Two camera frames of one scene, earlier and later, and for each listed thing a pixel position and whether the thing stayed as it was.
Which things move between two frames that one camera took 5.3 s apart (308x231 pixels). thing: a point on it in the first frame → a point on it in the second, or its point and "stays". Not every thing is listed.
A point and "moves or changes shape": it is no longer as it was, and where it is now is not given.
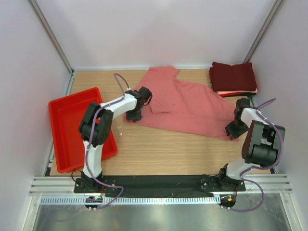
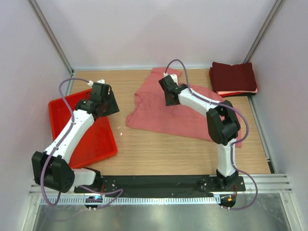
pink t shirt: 177,104 moves or changes shape
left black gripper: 129,116 → 114,108
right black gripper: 230,130 → 167,102
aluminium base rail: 45,184 stays
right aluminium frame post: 276,8 stays
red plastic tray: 66,114 stays
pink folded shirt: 237,92 stays
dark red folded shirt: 239,77 stays
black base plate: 159,186 stays
